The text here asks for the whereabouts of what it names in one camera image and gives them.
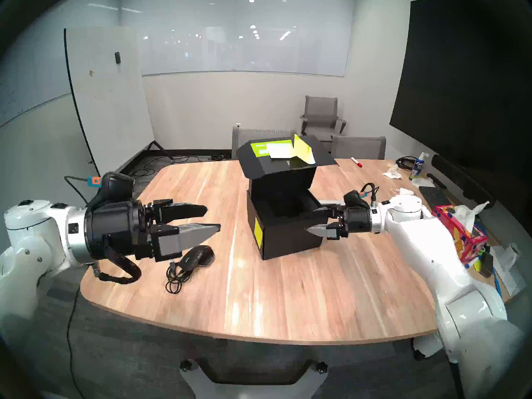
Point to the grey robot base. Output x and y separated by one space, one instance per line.
253 387

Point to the silver table power grommet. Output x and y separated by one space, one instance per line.
332 202

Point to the colourful floral tissue box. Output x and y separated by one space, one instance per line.
467 236

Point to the grey mesh office chair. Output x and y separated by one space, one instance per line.
361 149
243 140

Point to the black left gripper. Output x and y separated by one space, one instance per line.
116 232

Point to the mobile whiteboard on stand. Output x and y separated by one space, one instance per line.
108 111

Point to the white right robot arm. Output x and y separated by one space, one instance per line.
436 252

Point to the yellow-green sticky note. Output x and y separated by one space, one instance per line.
303 151
258 234

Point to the red whiteboard marker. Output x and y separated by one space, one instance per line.
356 162

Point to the white paper sheets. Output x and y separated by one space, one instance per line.
513 279

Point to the black computer mouse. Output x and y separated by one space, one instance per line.
198 256

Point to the large black wall display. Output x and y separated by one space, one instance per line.
457 90

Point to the glass wall whiteboard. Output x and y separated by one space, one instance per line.
249 49

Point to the whiteboard cleaner spray bottle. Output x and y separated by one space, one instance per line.
417 167

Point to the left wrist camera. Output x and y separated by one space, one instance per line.
116 188

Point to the white mug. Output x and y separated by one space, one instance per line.
509 254

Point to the blue whiteboard marker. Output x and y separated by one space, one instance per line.
471 264

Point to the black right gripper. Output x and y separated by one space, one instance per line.
353 221

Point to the crumpled white tissue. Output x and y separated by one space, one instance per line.
422 182
392 173

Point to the black cardboard box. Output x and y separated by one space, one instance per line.
286 240

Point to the wall whiteboard with writing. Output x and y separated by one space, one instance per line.
33 70

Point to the pale yellow sticky note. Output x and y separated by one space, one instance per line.
280 149

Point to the dark whiteboard eraser block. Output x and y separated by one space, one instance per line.
487 263

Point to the black video conference bar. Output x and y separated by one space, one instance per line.
461 180

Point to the black keyboard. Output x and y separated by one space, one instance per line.
436 196

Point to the grey office chair with armrests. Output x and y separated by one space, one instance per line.
320 115

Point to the blue pen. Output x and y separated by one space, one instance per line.
498 288

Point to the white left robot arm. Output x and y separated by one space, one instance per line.
37 244

